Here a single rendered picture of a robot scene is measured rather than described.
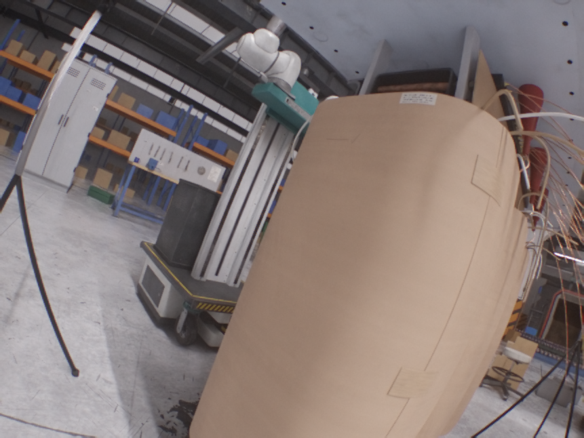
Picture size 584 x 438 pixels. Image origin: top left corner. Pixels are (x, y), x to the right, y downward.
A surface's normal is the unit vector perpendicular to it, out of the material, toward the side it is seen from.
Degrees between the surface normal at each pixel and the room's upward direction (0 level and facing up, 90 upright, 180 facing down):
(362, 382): 90
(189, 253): 90
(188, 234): 90
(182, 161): 90
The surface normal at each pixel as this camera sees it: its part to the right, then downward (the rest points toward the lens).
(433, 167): -0.37, -0.19
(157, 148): 0.61, 0.21
